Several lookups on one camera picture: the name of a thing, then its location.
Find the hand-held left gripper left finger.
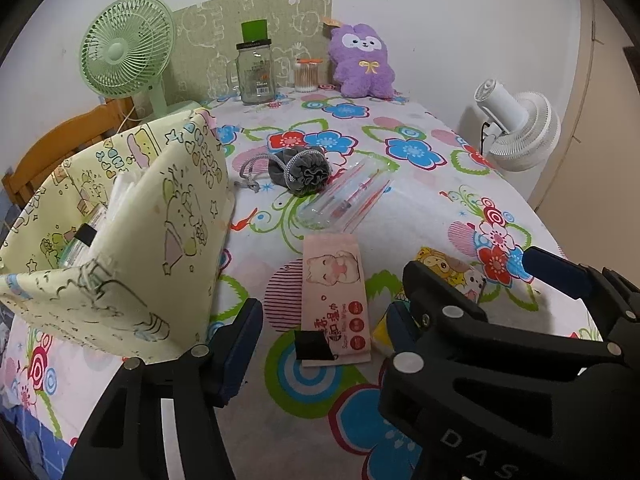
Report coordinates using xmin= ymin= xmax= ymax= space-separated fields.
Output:
xmin=62 ymin=298 xmax=264 ymax=480

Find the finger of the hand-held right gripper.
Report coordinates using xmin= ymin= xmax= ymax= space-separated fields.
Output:
xmin=522 ymin=246 xmax=640 ymax=361
xmin=392 ymin=259 xmax=490 ymax=372

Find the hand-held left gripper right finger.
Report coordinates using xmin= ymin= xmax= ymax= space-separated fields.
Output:
xmin=387 ymin=302 xmax=420 ymax=358

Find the yellow cartoon packet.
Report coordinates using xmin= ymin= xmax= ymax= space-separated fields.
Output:
xmin=372 ymin=246 xmax=489 ymax=356

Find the pink wet wipes packet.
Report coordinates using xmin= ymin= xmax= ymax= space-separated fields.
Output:
xmin=295 ymin=232 xmax=374 ymax=366

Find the yellow printed fabric bin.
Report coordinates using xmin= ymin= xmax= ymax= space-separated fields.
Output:
xmin=0 ymin=107 xmax=237 ymax=364

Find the white tissue pack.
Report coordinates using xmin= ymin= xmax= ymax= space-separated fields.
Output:
xmin=59 ymin=207 xmax=111 ymax=267

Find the clear toothbrush pack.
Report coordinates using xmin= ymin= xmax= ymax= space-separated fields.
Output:
xmin=297 ymin=156 xmax=401 ymax=234

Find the white standing fan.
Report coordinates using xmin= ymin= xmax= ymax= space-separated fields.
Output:
xmin=474 ymin=78 xmax=562 ymax=173

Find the beige door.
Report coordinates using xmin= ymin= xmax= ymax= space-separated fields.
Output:
xmin=530 ymin=0 xmax=640 ymax=243

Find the purple plush bunny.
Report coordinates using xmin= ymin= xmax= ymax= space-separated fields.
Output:
xmin=322 ymin=16 xmax=397 ymax=100

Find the cotton swab jar orange lid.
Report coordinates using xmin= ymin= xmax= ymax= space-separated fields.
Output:
xmin=295 ymin=58 xmax=324 ymax=94

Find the glass jar with black lid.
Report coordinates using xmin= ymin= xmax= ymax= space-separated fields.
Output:
xmin=225 ymin=39 xmax=277 ymax=106

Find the green desk fan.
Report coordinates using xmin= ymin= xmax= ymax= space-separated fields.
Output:
xmin=81 ymin=0 xmax=201 ymax=126

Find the green printed board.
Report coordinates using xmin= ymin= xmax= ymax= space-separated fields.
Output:
xmin=172 ymin=0 xmax=336 ymax=106

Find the grey drawstring pouch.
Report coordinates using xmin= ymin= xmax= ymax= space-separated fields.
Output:
xmin=238 ymin=146 xmax=332 ymax=195

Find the white fan cable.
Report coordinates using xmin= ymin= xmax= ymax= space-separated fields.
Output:
xmin=119 ymin=101 xmax=140 ymax=134

